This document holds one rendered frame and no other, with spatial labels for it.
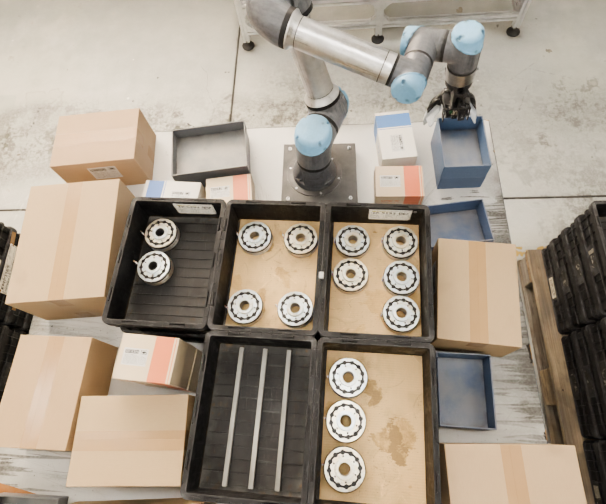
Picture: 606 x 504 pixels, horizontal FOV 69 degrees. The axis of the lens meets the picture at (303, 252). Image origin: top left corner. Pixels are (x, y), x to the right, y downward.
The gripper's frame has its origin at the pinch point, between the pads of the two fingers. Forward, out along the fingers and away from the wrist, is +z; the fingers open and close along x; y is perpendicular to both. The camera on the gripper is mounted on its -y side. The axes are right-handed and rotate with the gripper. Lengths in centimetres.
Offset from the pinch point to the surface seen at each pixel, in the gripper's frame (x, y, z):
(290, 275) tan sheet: -49, 47, 7
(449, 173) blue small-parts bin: 1.3, 9.9, 14.4
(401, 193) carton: -14.4, 15.9, 15.6
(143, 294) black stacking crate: -94, 54, 3
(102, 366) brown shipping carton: -106, 75, 8
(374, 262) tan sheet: -23.8, 42.8, 9.2
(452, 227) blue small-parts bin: 2.3, 25.0, 24.2
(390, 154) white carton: -17.5, 1.3, 13.9
